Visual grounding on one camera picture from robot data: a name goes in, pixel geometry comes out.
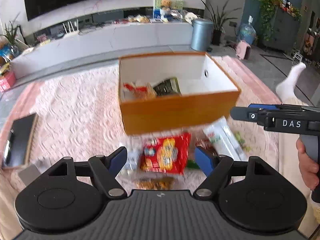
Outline red chip bag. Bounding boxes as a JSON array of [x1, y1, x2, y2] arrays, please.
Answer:
[[140, 132, 191, 174]]

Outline clear packet orange peanuts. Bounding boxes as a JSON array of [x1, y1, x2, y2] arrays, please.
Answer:
[[136, 177, 175, 191]]

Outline yellow striped snack packet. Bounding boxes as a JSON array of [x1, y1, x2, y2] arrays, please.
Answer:
[[122, 81, 157, 101]]

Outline dark green snack packet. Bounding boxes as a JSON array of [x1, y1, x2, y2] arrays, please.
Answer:
[[153, 77, 181, 96]]

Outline person's right hand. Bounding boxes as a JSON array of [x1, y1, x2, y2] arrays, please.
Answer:
[[296, 139, 319, 190]]

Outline small green packet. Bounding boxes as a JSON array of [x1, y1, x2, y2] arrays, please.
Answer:
[[186, 159, 200, 170]]

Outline clear packet white balls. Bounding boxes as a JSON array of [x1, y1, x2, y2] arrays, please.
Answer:
[[123, 147, 142, 172]]

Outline red brown meat stick packet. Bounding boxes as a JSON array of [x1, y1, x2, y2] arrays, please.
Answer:
[[195, 139, 217, 156]]

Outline white sock foot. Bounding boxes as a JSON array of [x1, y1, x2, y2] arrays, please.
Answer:
[[276, 62, 306, 105]]

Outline white green snack packet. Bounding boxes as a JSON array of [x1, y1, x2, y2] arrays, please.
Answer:
[[203, 116, 248, 161]]

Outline light green bean packet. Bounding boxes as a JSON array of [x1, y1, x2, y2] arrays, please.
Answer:
[[234, 131, 251, 152]]

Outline dark grey cabinet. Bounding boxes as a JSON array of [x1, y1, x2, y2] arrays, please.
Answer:
[[261, 8, 300, 52]]

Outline blue water bottle jug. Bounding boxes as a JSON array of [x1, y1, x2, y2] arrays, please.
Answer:
[[237, 15, 257, 45]]

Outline orange cardboard box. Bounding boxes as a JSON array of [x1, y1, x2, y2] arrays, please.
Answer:
[[118, 52, 241, 135]]

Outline potted green plant right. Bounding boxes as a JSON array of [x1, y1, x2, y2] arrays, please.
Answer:
[[200, 0, 241, 46]]

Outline black notebook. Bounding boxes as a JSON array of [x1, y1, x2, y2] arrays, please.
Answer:
[[2, 113, 39, 170]]

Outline hanging ivy plant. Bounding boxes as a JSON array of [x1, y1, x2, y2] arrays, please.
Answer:
[[257, 0, 302, 41]]

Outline white tv console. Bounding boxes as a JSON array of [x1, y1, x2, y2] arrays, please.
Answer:
[[11, 23, 193, 79]]

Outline teddy bear with card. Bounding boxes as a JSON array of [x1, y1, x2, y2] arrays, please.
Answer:
[[152, 0, 184, 22]]

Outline white wifi router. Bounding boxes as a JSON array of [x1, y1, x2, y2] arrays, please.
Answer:
[[63, 19, 80, 38]]

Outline potted plant left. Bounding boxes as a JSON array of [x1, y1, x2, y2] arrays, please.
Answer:
[[1, 21, 21, 57]]

